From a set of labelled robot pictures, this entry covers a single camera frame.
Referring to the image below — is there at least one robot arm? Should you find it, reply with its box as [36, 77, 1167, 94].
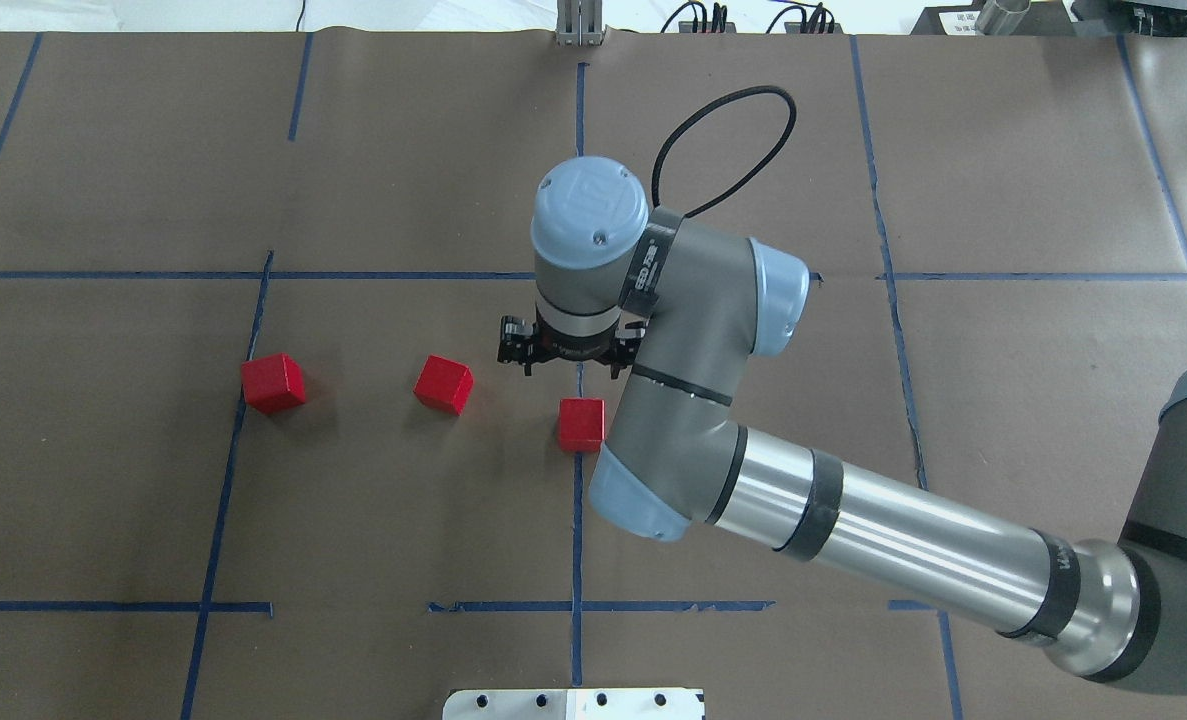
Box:
[499, 157, 1187, 694]

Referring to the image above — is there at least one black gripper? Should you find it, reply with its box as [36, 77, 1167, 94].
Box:
[499, 316, 645, 381]

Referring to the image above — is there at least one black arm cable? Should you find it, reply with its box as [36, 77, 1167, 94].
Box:
[650, 87, 798, 219]

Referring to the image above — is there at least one aluminium frame post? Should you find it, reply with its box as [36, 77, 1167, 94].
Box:
[556, 0, 607, 47]

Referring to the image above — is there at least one brown paper table cover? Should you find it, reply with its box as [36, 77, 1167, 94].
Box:
[0, 28, 1187, 719]

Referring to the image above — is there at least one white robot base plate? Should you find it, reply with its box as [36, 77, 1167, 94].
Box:
[442, 687, 707, 719]

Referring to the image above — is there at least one red cube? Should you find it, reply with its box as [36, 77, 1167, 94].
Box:
[557, 397, 607, 454]
[413, 353, 475, 416]
[240, 353, 307, 415]

